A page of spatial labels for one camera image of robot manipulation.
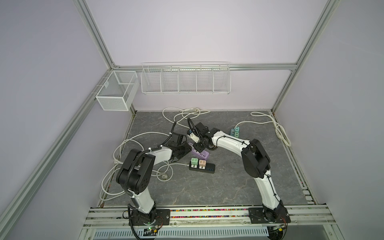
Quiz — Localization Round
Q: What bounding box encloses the white cable coil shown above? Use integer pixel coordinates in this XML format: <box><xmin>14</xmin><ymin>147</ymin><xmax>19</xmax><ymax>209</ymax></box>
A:
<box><xmin>99</xmin><ymin>131</ymin><xmax>193</xmax><ymax>202</ymax></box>
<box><xmin>162</xmin><ymin>107</ymin><xmax>211</xmax><ymax>124</ymax></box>

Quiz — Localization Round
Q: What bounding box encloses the teal power strip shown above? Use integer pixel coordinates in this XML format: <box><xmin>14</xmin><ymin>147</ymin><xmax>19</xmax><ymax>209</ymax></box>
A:
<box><xmin>231</xmin><ymin>126</ymin><xmax>240</xmax><ymax>138</ymax></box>

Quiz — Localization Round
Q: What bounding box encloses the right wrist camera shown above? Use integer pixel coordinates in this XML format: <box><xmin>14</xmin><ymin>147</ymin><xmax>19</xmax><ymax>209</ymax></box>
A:
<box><xmin>187</xmin><ymin>130</ymin><xmax>200</xmax><ymax>143</ymax></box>

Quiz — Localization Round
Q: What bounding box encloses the white mesh box basket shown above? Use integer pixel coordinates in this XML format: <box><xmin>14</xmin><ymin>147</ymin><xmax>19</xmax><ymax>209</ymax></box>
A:
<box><xmin>96</xmin><ymin>71</ymin><xmax>140</xmax><ymax>112</ymax></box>

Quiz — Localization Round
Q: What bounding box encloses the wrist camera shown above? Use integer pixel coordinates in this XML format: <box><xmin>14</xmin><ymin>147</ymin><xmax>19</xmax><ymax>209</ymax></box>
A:
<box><xmin>168</xmin><ymin>133</ymin><xmax>185</xmax><ymax>147</ymax></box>
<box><xmin>187</xmin><ymin>130</ymin><xmax>200</xmax><ymax>143</ymax></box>

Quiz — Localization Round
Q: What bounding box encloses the white cable left coil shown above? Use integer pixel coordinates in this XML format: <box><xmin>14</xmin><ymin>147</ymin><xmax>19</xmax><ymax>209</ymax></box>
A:
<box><xmin>99</xmin><ymin>131</ymin><xmax>193</xmax><ymax>202</ymax></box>

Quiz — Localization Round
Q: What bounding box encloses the purple power strip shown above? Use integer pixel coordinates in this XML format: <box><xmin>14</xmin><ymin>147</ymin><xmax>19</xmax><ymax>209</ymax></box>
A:
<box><xmin>188</xmin><ymin>143</ymin><xmax>210</xmax><ymax>160</ymax></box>

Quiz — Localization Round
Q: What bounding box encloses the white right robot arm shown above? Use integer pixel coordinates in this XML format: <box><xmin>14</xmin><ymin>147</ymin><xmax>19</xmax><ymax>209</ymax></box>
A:
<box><xmin>187</xmin><ymin>127</ymin><xmax>291</xmax><ymax>224</ymax></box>

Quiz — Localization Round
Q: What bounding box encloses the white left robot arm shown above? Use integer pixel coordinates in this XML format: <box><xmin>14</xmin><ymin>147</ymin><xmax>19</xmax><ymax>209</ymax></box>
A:
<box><xmin>116</xmin><ymin>143</ymin><xmax>192</xmax><ymax>225</ymax></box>

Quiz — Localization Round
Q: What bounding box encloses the white wire wall basket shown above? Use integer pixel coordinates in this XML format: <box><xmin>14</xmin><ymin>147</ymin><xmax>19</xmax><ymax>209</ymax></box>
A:
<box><xmin>141</xmin><ymin>62</ymin><xmax>232</xmax><ymax>95</ymax></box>

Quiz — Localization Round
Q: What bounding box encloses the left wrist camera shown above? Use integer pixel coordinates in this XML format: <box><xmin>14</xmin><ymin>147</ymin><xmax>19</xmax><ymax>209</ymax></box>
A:
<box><xmin>168</xmin><ymin>133</ymin><xmax>185</xmax><ymax>147</ymax></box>

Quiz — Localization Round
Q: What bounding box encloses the white cable of teal strip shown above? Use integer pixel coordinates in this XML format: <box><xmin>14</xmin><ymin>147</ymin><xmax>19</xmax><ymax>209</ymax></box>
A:
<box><xmin>233</xmin><ymin>111</ymin><xmax>292</xmax><ymax>148</ymax></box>

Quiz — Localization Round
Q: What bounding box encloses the green adapter on black strip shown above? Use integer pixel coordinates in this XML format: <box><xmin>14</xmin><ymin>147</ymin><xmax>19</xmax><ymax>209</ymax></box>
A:
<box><xmin>191</xmin><ymin>158</ymin><xmax>199</xmax><ymax>168</ymax></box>

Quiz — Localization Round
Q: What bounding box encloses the black power strip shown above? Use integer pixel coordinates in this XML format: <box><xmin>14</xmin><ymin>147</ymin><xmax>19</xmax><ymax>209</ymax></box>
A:
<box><xmin>189</xmin><ymin>163</ymin><xmax>216</xmax><ymax>174</ymax></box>

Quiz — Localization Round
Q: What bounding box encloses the white cable back coil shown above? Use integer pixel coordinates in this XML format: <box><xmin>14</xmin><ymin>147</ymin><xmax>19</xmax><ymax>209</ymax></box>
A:
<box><xmin>162</xmin><ymin>107</ymin><xmax>211</xmax><ymax>124</ymax></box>

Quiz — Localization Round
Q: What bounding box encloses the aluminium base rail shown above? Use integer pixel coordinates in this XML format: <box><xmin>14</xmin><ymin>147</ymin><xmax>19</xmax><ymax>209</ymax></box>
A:
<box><xmin>79</xmin><ymin>205</ymin><xmax>344</xmax><ymax>240</ymax></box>

